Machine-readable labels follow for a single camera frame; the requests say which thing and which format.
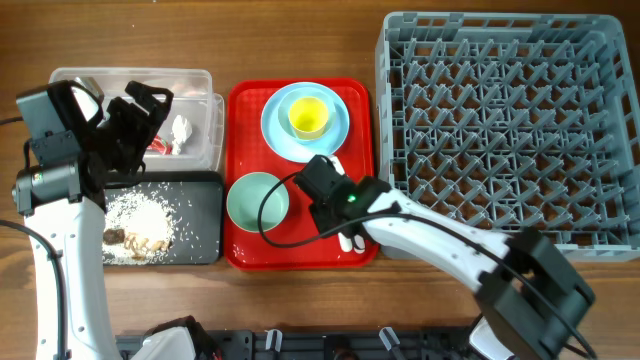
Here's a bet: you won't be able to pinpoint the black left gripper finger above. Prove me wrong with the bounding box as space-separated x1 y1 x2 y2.
97 102 120 130
125 80 174 125

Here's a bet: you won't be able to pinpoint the white plastic fork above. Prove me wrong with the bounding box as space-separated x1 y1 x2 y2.
352 235 366 254

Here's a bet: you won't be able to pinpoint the red strawberry candy wrapper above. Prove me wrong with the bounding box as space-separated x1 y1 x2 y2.
147 135 173 155

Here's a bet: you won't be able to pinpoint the white plastic spoon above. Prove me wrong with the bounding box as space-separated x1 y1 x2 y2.
329 155 353 253

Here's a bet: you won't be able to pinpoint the white tissue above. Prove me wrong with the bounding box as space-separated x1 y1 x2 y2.
171 115 193 155

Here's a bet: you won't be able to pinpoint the rice and food scraps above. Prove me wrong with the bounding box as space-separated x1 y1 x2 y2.
102 182 221 265

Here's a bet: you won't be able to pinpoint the mint green bowl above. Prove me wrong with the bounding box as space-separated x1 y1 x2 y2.
226 172 290 233

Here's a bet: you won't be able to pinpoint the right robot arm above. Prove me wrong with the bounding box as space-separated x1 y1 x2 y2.
287 155 597 359

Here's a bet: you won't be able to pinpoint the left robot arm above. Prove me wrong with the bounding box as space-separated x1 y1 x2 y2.
14 89 173 359

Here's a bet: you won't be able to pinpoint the clear plastic waste bin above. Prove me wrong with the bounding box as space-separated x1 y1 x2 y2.
50 67 225 172

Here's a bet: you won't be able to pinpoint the black food waste tray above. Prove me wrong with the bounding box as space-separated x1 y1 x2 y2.
97 171 225 266

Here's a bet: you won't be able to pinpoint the grey dishwasher rack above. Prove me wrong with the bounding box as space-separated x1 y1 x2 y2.
375 12 639 262

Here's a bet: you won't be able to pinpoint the light blue plate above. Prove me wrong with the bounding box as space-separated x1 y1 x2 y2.
261 82 350 163

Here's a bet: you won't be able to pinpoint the yellow plastic cup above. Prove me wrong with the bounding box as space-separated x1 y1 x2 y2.
288 96 329 140

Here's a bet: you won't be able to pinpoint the light blue bowl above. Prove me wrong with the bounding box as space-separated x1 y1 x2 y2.
278 87 337 142

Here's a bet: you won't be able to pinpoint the red serving tray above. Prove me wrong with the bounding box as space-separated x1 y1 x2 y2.
223 78 378 271

